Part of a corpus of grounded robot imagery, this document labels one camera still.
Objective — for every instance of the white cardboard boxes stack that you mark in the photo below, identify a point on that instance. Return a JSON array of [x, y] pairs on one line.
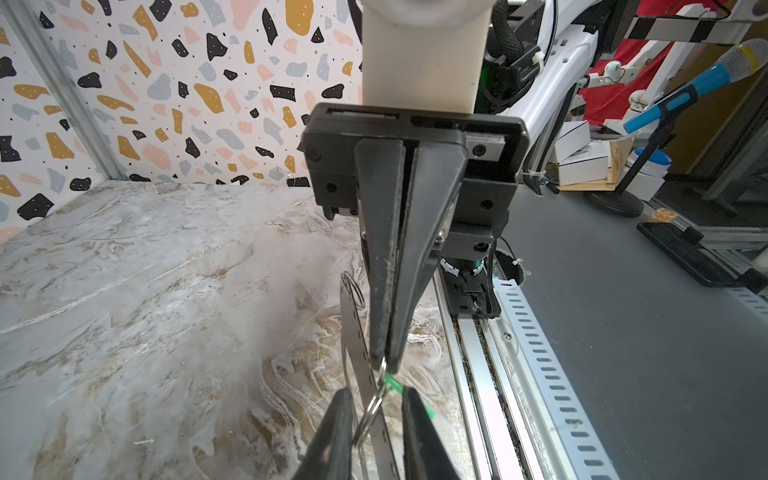
[[585, 164]]

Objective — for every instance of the black microphone stand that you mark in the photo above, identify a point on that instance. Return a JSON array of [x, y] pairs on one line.
[[620, 203]]

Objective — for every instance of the white perforated cable duct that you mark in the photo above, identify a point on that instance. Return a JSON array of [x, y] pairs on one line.
[[570, 423]]

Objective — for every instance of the blue handheld microphone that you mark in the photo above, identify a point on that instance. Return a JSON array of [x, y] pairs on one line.
[[738, 63]]

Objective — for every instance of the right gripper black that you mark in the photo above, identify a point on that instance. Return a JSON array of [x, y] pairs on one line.
[[433, 180]]

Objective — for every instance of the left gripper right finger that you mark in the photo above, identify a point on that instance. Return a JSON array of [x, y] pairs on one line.
[[424, 455]]

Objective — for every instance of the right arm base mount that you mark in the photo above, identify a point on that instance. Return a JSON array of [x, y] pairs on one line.
[[468, 287]]

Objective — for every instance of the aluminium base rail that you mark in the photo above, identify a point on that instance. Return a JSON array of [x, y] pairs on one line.
[[510, 432]]

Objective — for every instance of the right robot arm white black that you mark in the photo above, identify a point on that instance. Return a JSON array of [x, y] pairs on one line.
[[535, 54]]

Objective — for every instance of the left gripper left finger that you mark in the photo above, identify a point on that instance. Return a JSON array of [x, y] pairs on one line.
[[329, 454]]

